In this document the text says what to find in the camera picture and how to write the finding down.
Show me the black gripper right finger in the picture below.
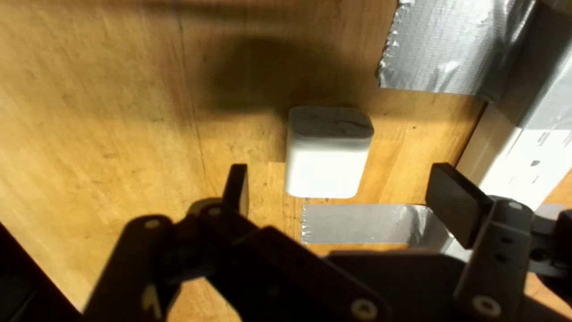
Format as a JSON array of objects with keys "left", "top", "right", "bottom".
[{"left": 332, "top": 163, "right": 572, "bottom": 322}]

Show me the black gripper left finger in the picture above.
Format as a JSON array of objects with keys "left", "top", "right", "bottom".
[{"left": 82, "top": 164, "right": 387, "bottom": 322}]

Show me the white charger head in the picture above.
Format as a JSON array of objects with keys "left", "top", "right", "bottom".
[{"left": 286, "top": 105, "right": 373, "bottom": 198}]

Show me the white power strip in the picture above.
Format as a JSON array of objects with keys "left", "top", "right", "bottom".
[{"left": 455, "top": 0, "right": 572, "bottom": 211}]

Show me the grey duct tape strip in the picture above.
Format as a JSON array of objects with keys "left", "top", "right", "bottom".
[
  {"left": 377, "top": 0, "right": 538, "bottom": 102},
  {"left": 300, "top": 204, "right": 470, "bottom": 261}
]

